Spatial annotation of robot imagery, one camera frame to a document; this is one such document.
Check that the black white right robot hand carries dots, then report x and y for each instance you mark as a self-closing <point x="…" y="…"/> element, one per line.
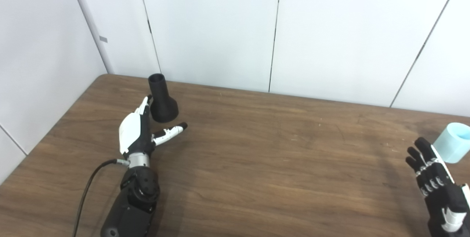
<point x="440" y="193"/>

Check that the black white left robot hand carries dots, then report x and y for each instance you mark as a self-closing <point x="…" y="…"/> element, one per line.
<point x="134" y="134"/>

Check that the black funnel-shaped nozzle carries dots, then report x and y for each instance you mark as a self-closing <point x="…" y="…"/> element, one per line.
<point x="161" y="104"/>

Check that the light blue cylinder cup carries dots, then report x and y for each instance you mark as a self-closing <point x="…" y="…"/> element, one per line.
<point x="453" y="145"/>

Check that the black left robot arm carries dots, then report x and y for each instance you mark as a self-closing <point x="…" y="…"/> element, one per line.
<point x="134" y="200"/>

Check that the small grey tag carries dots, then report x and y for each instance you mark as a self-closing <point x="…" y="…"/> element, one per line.
<point x="103" y="39"/>

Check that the white corner post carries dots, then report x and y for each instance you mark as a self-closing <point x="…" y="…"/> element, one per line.
<point x="91" y="27"/>

